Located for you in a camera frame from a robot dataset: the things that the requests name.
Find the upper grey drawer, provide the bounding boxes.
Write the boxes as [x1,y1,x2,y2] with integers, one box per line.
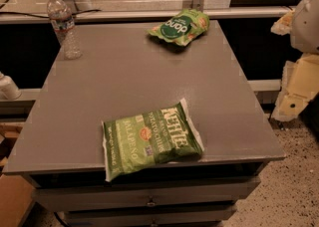
[32,176,260,211]

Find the cardboard box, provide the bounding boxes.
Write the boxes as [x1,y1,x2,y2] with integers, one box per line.
[0,123,34,227]

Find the green jalapeno chip bag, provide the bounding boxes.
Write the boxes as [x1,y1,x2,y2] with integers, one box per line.
[102,99,204,182]

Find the grey drawer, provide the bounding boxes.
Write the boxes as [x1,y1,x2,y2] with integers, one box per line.
[65,204,236,227]
[32,176,260,211]

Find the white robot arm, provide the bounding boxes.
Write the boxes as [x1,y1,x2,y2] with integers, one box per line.
[271,0,319,121]

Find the clear plastic water bottle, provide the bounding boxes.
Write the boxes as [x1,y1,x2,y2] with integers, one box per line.
[47,0,82,60]

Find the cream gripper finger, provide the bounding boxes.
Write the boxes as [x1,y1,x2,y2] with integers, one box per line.
[270,11,294,36]
[271,54,319,121]

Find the grey drawer cabinet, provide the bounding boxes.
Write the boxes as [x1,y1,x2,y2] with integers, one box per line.
[2,20,287,227]

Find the lower grey drawer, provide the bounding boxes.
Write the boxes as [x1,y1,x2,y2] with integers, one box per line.
[65,204,236,227]

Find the white pipe fitting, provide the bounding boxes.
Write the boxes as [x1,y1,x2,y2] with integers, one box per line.
[0,72,21,100]

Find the green snack bag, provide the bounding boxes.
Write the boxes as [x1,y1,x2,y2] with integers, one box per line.
[148,9,209,47]

